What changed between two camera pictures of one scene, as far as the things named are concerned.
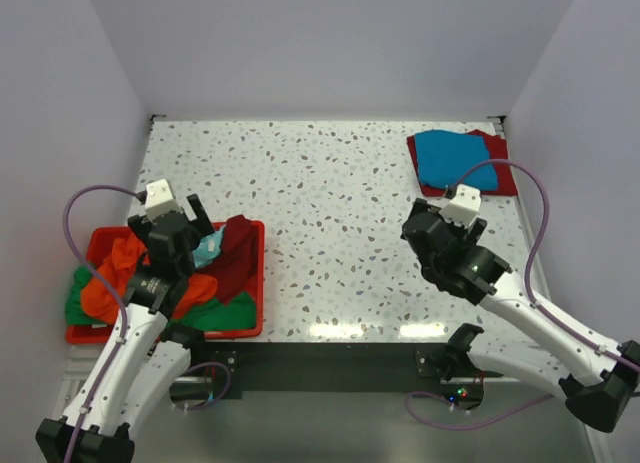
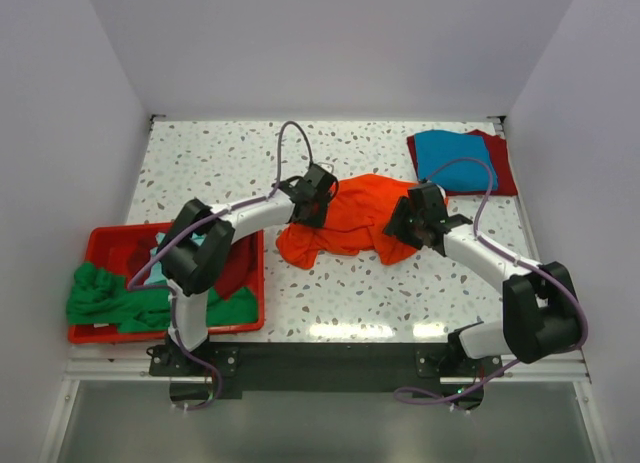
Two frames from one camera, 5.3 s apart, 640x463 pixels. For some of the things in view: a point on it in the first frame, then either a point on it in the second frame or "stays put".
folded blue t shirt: [443, 156] stays put
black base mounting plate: [337, 368] stays put
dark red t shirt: [235, 266] stays put
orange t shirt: [105, 298] → [357, 215]
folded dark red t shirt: [499, 151] stays put
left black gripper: [176, 223] → [310, 211]
